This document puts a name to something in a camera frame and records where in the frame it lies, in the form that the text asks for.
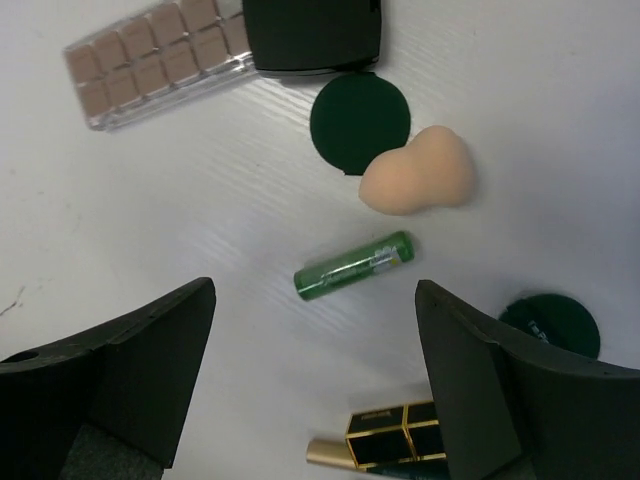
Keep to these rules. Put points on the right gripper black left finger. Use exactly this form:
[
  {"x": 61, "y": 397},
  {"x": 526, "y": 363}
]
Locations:
[{"x": 109, "y": 402}]

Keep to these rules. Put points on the beige makeup sponge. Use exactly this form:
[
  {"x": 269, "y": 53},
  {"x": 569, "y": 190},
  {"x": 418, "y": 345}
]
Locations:
[{"x": 435, "y": 169}]

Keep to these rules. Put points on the dark green labelled round puff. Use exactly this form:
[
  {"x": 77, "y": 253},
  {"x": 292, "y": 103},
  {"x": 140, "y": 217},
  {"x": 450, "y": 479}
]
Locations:
[{"x": 557, "y": 320}]

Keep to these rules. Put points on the black gold square lipstick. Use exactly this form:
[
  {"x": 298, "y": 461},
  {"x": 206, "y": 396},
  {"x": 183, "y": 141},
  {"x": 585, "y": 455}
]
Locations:
[{"x": 393, "y": 435}]

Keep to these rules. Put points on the clear nude eyeshadow palette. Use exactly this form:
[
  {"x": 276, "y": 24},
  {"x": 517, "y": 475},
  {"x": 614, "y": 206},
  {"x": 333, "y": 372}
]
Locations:
[{"x": 166, "y": 54}]

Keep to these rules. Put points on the black square compact case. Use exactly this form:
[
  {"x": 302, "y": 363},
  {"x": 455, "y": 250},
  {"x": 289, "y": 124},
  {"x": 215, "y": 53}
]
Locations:
[{"x": 312, "y": 37}]

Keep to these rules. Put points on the green lip balm tube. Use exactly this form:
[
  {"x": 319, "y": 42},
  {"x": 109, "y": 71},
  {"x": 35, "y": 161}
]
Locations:
[{"x": 327, "y": 276}]

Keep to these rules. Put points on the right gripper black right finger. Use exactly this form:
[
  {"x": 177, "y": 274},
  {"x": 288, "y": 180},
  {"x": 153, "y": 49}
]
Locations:
[{"x": 505, "y": 400}]

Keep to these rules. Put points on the gold capped dark pencil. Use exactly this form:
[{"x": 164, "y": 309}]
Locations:
[{"x": 333, "y": 454}]

